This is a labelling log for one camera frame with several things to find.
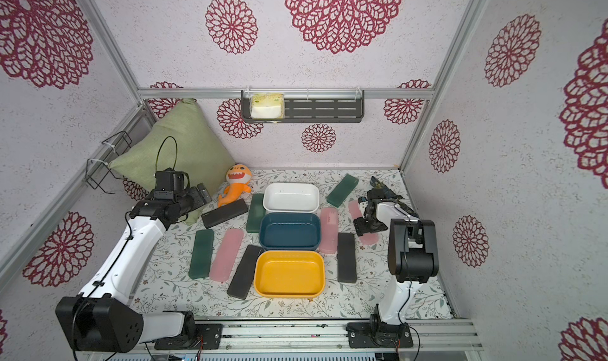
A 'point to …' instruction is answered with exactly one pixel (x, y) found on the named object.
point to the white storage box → (290, 197)
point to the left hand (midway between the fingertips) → (197, 198)
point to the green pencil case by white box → (256, 214)
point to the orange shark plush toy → (238, 176)
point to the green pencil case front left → (200, 267)
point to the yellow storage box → (289, 274)
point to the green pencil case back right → (342, 190)
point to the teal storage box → (290, 231)
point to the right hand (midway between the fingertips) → (368, 224)
